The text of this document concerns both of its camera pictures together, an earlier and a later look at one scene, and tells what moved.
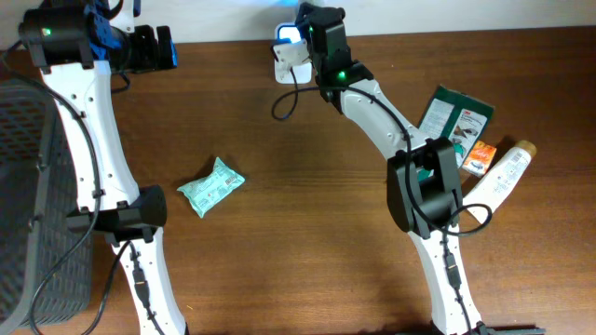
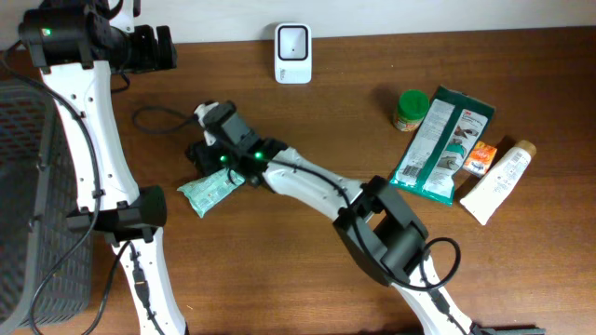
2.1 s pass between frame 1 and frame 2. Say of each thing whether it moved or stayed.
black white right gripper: moved
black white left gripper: stayed
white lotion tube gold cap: stayed
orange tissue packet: stayed
